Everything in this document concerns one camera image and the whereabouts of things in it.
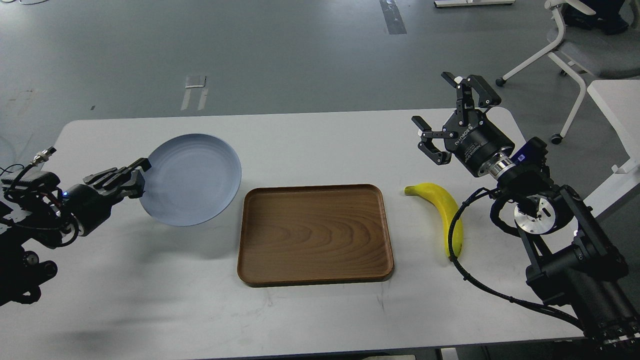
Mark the white office chair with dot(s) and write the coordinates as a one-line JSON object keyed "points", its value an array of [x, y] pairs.
{"points": [[577, 51]]}

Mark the white table base bar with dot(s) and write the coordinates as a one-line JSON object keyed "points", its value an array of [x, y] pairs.
{"points": [[469, 3]]}

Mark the white side table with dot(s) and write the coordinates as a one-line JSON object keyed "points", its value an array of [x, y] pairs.
{"points": [[619, 101]]}

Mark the yellow banana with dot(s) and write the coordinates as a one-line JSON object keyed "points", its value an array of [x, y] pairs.
{"points": [[447, 207]]}

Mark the light blue plate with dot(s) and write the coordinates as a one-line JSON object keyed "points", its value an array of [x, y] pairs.
{"points": [[192, 179]]}

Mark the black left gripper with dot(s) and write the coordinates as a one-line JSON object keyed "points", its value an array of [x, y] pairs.
{"points": [[91, 207]]}

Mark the brown wooden tray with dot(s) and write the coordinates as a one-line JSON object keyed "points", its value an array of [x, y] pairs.
{"points": [[314, 235]]}

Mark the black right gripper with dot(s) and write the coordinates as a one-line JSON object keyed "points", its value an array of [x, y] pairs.
{"points": [[479, 140]]}

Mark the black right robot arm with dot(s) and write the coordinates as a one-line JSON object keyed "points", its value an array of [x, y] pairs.
{"points": [[574, 267]]}

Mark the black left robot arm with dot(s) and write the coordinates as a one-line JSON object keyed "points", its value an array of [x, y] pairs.
{"points": [[34, 207]]}

